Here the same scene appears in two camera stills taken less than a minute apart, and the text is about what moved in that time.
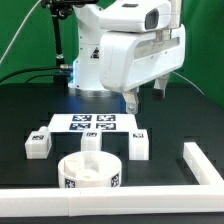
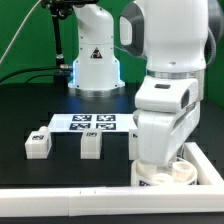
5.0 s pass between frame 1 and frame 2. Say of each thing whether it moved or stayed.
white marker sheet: stayed
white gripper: moved
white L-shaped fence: stayed
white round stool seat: moved
